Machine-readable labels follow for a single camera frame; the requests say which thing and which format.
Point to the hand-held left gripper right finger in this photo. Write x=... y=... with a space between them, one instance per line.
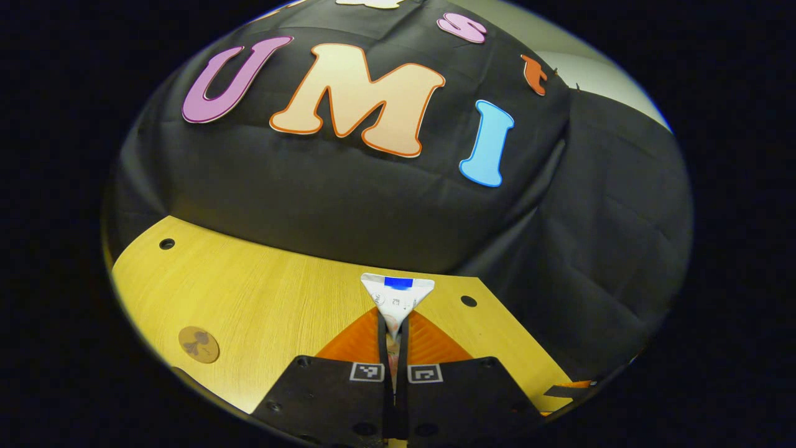
x=466 y=398

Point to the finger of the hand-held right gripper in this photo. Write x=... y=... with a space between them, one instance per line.
x=569 y=389

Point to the wooden desktop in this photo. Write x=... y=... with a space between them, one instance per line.
x=280 y=298

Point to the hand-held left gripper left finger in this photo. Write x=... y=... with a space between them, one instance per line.
x=329 y=398

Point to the round wooden coaster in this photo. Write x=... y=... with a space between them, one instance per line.
x=199 y=344

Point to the black backdrop cloth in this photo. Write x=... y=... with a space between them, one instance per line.
x=373 y=205

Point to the white toothpaste tube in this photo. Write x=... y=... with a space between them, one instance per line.
x=398 y=298

